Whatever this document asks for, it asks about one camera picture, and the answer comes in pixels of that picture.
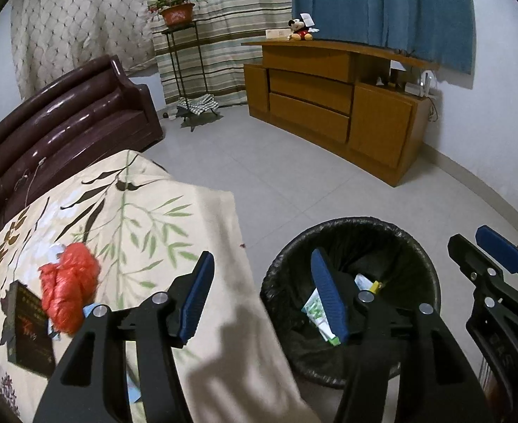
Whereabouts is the brown leather sofa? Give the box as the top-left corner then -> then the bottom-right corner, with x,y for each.
0,55 -> 165,247

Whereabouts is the black metal plant stand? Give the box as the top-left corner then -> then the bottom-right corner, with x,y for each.
161,21 -> 224,133

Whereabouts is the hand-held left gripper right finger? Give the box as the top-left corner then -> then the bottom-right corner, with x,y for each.
310,249 -> 498,423

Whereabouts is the floral blanket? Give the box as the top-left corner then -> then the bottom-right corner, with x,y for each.
0,150 -> 321,423

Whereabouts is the white router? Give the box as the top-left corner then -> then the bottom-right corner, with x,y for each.
406,70 -> 440,97

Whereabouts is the white cable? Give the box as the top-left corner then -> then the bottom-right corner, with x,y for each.
19,156 -> 48,203

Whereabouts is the blue curtain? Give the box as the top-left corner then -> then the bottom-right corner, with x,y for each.
288,0 -> 477,75

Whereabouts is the potted plant red pot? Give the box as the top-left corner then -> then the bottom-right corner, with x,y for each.
148,0 -> 207,27

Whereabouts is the checkered cloth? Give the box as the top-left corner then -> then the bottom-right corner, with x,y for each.
177,94 -> 220,117

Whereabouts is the red plastic bag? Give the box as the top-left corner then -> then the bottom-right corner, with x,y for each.
39,241 -> 101,336

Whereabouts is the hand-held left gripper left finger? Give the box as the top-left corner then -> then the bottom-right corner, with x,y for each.
32,251 -> 216,423

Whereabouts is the black cardboard box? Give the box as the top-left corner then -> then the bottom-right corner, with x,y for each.
1,280 -> 57,380

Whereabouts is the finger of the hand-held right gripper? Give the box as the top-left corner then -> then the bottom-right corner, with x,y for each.
448,234 -> 518,344
476,226 -> 518,300

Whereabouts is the beige diamond pattern curtain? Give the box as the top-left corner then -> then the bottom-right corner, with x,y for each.
10,0 -> 158,102

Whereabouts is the black lined trash bin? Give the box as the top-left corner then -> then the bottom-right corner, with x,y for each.
259,216 -> 442,391

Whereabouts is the striped curtain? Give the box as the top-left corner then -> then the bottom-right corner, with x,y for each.
142,0 -> 295,109

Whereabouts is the mouse plush toy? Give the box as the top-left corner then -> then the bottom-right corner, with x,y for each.
288,13 -> 316,41

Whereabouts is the wooden cabinet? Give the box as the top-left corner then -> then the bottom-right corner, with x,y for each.
241,39 -> 441,188

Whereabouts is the white green toothpaste tube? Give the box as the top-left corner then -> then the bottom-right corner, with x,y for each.
302,288 -> 343,345

